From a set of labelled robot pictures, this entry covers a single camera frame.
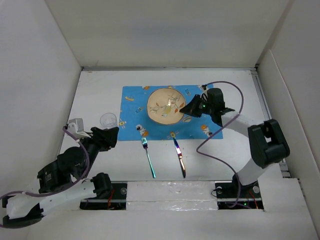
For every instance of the iridescent fork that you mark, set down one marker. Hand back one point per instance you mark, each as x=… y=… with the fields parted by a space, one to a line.
x=145 y=147

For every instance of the beige floral plate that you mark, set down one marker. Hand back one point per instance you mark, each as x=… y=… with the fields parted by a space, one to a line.
x=164 y=104

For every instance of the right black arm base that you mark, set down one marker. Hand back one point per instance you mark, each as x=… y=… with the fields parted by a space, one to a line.
x=230 y=196

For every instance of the clear plastic cup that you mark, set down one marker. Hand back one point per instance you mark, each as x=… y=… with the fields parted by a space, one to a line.
x=108 y=121

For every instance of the iridescent knife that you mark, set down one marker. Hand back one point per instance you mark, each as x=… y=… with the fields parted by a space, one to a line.
x=180 y=157

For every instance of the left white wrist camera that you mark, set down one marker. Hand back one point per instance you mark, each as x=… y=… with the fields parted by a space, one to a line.
x=75 y=126

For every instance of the blue patterned cloth placemat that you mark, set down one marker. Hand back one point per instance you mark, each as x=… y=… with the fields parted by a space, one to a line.
x=134 y=122

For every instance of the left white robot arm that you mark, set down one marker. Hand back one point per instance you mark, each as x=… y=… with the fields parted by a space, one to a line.
x=63 y=180

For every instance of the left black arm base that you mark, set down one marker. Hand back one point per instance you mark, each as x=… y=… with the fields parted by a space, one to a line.
x=116 y=200

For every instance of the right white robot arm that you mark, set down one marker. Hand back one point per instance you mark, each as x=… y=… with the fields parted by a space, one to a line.
x=267 y=142

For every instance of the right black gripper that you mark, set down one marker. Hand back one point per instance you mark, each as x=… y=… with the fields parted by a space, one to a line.
x=190 y=108

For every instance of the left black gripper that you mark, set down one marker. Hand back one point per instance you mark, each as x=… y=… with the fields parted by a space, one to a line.
x=107 y=137

